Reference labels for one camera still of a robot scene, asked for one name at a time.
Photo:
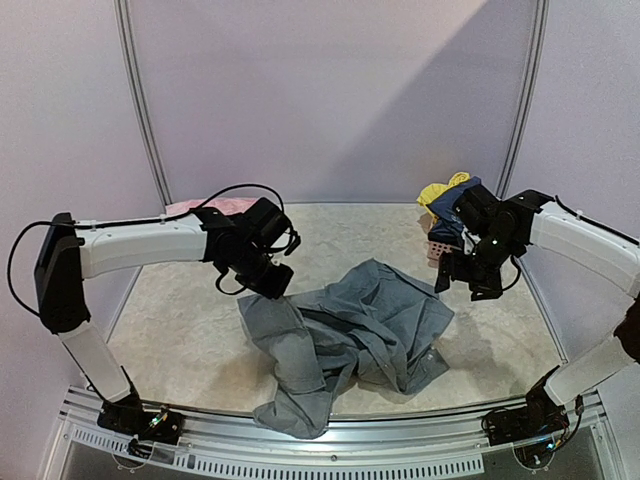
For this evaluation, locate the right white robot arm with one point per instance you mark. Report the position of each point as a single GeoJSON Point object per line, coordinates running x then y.
{"type": "Point", "coordinates": [502, 230]}

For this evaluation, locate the pink perforated laundry basket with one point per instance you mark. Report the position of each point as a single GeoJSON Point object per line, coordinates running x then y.
{"type": "Point", "coordinates": [437, 249]}

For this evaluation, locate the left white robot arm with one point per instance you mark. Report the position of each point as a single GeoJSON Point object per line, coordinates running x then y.
{"type": "Point", "coordinates": [72, 252]}

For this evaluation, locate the left aluminium wall post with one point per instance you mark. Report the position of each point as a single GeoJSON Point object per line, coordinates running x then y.
{"type": "Point", "coordinates": [139, 100]}

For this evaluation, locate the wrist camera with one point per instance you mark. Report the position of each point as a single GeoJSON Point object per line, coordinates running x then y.
{"type": "Point", "coordinates": [266, 222]}
{"type": "Point", "coordinates": [476, 207]}

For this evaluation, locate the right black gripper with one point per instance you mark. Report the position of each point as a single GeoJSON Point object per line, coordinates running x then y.
{"type": "Point", "coordinates": [463, 270]}

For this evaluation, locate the yellow garment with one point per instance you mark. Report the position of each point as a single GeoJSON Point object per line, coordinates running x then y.
{"type": "Point", "coordinates": [431, 192]}

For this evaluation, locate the pink folded garment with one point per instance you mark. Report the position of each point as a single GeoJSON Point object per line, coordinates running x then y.
{"type": "Point", "coordinates": [227, 205]}

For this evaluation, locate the navy printed t-shirt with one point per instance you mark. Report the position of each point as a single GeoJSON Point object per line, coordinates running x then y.
{"type": "Point", "coordinates": [448, 227]}

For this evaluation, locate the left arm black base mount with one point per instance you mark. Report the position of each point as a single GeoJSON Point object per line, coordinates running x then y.
{"type": "Point", "coordinates": [129, 417]}

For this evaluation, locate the aluminium wall post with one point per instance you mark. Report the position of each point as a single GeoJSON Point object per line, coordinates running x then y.
{"type": "Point", "coordinates": [139, 100]}
{"type": "Point", "coordinates": [531, 68]}

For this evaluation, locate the grey-blue button shirt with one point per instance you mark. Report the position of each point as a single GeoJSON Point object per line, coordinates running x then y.
{"type": "Point", "coordinates": [376, 324]}

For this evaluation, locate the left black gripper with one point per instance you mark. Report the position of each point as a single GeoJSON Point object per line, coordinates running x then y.
{"type": "Point", "coordinates": [276, 287]}

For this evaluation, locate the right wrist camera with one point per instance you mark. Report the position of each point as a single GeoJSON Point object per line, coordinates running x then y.
{"type": "Point", "coordinates": [476, 207]}

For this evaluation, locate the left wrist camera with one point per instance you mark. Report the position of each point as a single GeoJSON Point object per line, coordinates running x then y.
{"type": "Point", "coordinates": [266, 222]}

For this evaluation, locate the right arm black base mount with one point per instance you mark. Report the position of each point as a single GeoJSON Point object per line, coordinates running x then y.
{"type": "Point", "coordinates": [537, 430]}

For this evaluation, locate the right aluminium wall post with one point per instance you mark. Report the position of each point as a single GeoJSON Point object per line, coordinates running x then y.
{"type": "Point", "coordinates": [531, 68]}

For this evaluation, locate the aluminium front rail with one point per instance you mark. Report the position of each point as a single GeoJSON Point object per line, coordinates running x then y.
{"type": "Point", "coordinates": [446, 444]}

